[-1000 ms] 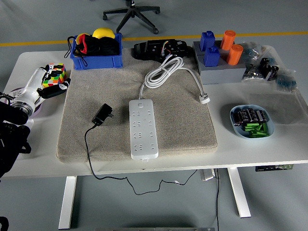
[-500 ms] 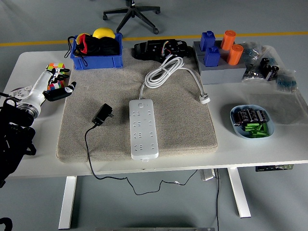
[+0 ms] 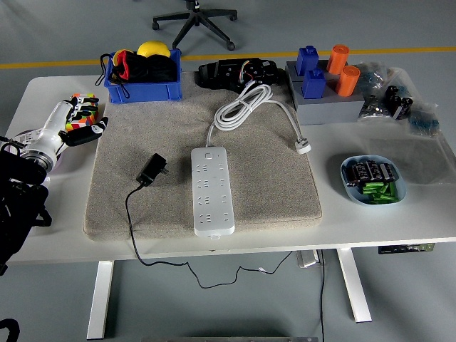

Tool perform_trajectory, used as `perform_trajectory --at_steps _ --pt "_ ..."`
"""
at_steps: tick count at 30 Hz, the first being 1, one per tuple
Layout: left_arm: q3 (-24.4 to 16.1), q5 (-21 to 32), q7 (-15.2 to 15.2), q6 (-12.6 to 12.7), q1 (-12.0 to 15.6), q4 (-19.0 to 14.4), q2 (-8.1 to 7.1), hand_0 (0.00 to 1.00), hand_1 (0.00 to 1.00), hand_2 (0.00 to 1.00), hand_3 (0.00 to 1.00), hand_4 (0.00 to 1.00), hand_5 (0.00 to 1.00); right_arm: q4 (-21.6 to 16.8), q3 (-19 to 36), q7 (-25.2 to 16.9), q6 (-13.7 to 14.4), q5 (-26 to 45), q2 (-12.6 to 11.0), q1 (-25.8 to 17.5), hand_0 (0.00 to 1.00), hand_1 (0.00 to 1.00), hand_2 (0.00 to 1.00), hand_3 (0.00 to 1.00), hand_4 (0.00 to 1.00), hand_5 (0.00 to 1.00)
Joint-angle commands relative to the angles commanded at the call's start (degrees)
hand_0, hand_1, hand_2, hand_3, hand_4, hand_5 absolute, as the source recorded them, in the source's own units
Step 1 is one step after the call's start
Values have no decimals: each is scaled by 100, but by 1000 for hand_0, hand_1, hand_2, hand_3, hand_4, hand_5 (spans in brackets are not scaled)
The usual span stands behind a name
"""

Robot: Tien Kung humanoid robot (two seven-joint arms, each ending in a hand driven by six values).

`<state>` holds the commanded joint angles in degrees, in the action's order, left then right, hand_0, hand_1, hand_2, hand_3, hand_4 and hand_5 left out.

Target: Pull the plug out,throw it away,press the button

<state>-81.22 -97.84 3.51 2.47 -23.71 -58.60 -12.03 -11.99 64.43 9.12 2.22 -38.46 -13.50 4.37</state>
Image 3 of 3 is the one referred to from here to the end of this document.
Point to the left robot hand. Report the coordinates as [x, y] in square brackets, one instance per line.
[50, 132]

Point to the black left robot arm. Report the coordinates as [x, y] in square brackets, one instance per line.
[18, 213]

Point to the multicolour puzzle cube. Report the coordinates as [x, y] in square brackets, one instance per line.
[85, 120]

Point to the blue plastic bin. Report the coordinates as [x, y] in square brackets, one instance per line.
[142, 93]

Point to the yellow ball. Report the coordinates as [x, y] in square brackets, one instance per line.
[153, 49]

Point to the white table leg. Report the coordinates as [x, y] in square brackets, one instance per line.
[100, 299]
[354, 285]

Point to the black electronic device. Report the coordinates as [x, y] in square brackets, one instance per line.
[228, 73]

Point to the black office chair base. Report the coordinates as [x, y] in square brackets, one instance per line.
[199, 18]

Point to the grey-brown mat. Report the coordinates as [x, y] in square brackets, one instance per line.
[267, 185]

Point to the blue plastic block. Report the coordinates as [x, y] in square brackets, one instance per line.
[307, 58]
[313, 85]

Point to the grey block base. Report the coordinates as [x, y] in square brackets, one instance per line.
[327, 110]

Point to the orange cylinder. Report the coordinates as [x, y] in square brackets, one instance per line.
[337, 58]
[348, 81]

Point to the black cylindrical capacitor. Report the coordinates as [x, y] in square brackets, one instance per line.
[375, 170]
[388, 171]
[350, 175]
[362, 171]

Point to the clear bag of small parts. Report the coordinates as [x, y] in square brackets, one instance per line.
[374, 108]

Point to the green stick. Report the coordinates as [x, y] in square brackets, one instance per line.
[372, 187]
[390, 190]
[381, 199]

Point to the clear crumpled plastic bag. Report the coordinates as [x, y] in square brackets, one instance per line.
[372, 75]

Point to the clear bag of black capacitors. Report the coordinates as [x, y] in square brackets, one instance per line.
[399, 101]

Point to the light blue bowl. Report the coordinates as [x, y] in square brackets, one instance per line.
[400, 194]

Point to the flat clear plastic bag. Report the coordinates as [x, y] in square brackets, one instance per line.
[409, 160]

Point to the clear bag of blue components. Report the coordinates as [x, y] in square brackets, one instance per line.
[424, 121]

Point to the black table control panel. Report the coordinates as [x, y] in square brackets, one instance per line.
[406, 248]

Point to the white wall socket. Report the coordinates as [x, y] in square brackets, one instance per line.
[30, 137]

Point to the metal bracket under table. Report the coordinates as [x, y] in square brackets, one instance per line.
[307, 258]

